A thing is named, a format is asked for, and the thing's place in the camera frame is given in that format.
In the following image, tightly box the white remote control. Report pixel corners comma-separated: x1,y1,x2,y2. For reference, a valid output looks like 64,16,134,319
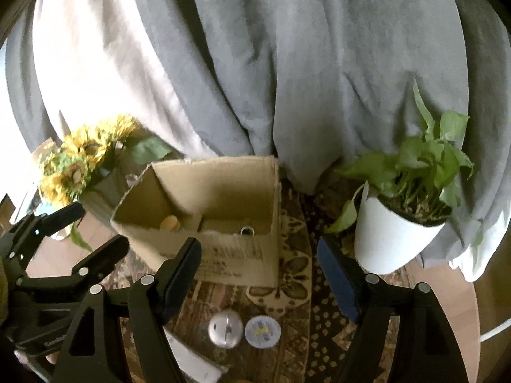
164,328,229,383

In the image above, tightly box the jar with tan lid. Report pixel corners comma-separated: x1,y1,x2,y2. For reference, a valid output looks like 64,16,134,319
159,215,181,232

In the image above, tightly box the white plant pot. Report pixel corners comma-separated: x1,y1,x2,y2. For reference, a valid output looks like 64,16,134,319
354,184,443,275

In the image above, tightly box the round silver disc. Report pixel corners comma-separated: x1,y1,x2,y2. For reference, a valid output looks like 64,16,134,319
208,310,244,349

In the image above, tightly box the grey ribbed vase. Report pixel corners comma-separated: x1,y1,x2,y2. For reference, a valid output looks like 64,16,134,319
80,169,128,228

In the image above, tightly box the patterned oriental rug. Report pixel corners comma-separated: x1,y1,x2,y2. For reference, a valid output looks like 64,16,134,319
165,181,356,382

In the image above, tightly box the artificial sunflower bouquet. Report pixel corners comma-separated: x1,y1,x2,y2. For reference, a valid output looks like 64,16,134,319
38,113,172,252

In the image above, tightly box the small round white puck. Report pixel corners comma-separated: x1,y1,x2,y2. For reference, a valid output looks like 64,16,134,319
244,316,281,349

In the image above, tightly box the green potted plant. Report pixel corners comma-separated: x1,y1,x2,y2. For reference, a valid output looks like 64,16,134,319
334,80,474,226

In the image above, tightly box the brown cardboard box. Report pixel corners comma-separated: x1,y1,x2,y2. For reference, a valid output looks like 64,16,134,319
110,156,281,288

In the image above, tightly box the grey draped blanket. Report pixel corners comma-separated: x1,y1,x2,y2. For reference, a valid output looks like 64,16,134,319
1,0,510,282

